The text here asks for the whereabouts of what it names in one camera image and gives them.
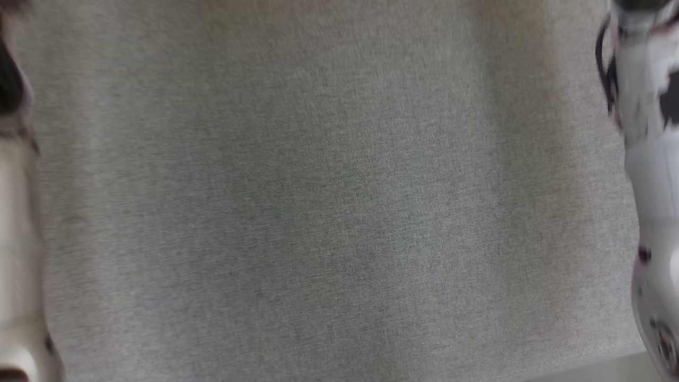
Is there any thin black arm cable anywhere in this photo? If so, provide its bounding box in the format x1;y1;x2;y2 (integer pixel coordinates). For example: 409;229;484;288
594;16;621;117

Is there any grey upholstered sofa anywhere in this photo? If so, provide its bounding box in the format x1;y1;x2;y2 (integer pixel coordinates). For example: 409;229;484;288
11;0;650;382

